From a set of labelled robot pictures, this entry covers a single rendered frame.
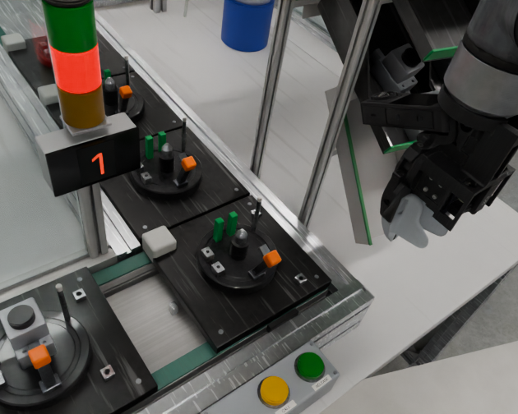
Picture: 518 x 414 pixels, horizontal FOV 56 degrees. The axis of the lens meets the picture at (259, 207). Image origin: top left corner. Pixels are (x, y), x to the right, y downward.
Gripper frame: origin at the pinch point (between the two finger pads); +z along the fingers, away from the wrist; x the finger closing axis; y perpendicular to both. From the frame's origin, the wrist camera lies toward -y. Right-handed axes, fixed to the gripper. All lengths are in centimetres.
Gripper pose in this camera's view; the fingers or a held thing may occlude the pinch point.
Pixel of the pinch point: (390, 227)
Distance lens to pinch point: 60.9
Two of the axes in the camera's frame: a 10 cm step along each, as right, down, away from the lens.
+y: 5.9, 6.4, -4.9
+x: 7.9, -3.5, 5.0
